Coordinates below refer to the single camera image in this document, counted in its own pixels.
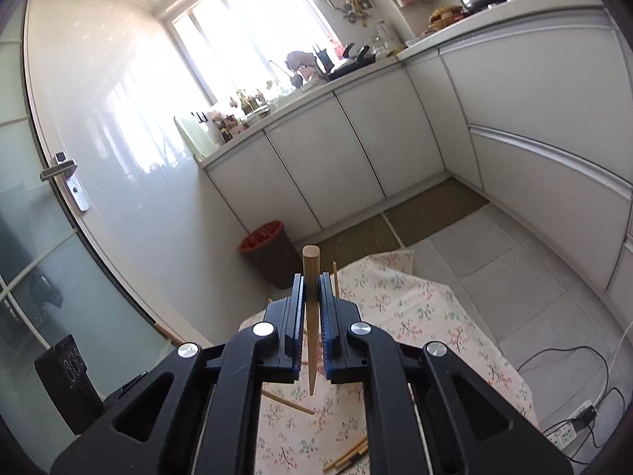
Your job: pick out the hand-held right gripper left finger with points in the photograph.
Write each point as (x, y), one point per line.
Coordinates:
(296, 307)

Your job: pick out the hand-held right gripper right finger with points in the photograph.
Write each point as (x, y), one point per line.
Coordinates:
(325, 316)

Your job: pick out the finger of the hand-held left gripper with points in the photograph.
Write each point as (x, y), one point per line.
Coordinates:
(69, 381)

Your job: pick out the tan tapered chopstick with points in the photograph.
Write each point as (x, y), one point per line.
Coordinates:
(311, 267)

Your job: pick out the group of wooden chopsticks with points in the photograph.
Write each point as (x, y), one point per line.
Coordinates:
(346, 456)

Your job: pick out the brown trash bin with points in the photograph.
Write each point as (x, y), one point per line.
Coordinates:
(282, 267)

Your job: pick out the red bin liner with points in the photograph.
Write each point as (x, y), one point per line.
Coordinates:
(259, 240)

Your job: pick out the brown floor mat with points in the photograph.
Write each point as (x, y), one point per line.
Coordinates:
(356, 240)
(435, 212)

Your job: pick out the frosted glass door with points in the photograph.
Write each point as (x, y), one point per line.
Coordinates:
(49, 282)

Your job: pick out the floral tablecloth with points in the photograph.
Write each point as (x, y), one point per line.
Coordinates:
(435, 331)

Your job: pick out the white cabinet with doors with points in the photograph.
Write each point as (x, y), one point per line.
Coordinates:
(321, 158)

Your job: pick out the pale green cutting board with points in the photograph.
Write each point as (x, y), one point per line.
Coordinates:
(193, 136)

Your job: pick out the cluster of small jars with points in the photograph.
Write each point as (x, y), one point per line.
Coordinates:
(242, 109)

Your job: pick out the black hook rack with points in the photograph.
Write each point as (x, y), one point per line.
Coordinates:
(199, 117)

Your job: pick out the grey cloth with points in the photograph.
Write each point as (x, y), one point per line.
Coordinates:
(300, 62)

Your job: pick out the dark knife block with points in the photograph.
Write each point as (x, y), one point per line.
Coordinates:
(324, 62)

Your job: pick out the black frying pan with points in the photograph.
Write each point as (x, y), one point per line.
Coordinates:
(353, 62)

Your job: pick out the white power strip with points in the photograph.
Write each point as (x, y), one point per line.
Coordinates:
(561, 435)

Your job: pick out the kitchen window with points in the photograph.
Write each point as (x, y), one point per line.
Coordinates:
(247, 34)

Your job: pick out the clear pitcher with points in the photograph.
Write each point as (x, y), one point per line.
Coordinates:
(383, 38)

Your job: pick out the white cabinet with drawers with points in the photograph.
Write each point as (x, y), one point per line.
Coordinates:
(534, 109)

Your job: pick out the food basket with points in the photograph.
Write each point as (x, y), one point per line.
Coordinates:
(445, 16)

